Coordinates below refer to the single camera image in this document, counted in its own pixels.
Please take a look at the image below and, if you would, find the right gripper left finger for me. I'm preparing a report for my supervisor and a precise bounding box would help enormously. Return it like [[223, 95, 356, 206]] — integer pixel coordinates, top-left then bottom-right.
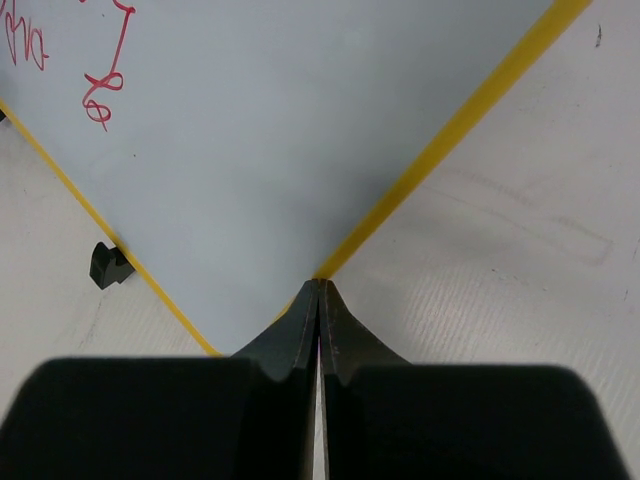
[[233, 280, 319, 479]]

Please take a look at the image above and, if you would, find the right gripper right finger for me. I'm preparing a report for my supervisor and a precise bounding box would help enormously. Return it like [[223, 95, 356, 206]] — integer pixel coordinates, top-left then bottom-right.
[[318, 280, 415, 479]]

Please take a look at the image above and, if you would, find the yellow framed whiteboard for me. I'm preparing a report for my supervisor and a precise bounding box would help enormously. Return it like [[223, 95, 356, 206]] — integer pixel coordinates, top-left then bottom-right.
[[1, 1, 586, 353]]

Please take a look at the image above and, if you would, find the right black whiteboard foot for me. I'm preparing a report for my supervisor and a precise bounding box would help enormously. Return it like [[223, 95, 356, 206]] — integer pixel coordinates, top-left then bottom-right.
[[89, 242, 135, 290]]

